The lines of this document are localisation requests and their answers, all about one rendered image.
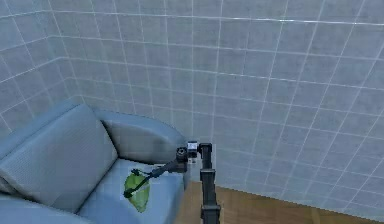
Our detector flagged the green leafy vegetable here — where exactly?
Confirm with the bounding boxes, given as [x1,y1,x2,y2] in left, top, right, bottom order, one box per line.
[123,173,151,214]

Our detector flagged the blue-grey armchair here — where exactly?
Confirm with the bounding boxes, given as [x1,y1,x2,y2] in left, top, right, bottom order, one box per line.
[0,99,188,224]

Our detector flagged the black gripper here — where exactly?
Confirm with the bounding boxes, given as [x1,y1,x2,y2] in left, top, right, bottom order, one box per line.
[123,146,190,199]

